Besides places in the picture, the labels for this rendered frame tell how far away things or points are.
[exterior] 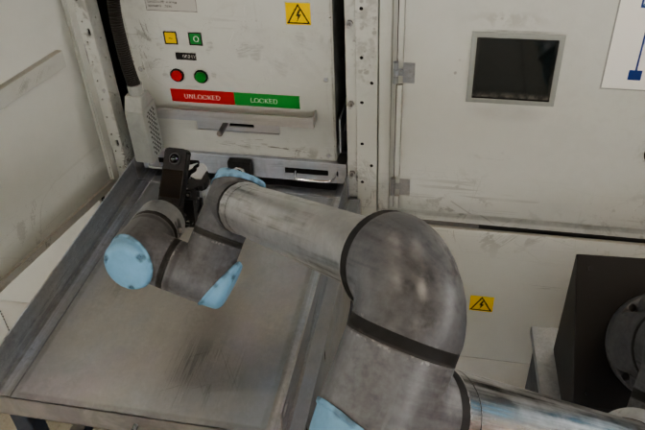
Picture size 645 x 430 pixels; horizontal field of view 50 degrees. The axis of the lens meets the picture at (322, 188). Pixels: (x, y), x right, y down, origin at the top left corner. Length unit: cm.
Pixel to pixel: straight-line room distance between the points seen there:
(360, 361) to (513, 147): 98
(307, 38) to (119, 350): 76
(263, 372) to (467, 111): 69
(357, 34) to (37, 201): 82
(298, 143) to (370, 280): 104
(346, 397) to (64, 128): 121
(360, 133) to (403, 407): 101
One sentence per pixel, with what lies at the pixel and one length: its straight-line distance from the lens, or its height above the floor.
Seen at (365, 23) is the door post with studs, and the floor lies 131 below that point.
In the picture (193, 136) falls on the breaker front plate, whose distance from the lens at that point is 179.
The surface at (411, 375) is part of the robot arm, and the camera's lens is 67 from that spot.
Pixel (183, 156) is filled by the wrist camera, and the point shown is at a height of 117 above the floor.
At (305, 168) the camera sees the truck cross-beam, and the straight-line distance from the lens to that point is 173.
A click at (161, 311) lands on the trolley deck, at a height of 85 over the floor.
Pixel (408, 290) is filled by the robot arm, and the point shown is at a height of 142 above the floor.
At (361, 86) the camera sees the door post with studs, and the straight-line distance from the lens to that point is 155.
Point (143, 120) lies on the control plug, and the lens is 167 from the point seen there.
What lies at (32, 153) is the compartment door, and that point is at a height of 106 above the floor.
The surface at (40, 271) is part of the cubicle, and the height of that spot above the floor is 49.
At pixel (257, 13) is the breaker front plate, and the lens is 157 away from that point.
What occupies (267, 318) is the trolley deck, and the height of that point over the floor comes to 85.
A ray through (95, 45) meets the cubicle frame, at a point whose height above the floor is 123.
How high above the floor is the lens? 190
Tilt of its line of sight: 37 degrees down
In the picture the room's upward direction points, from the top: 3 degrees counter-clockwise
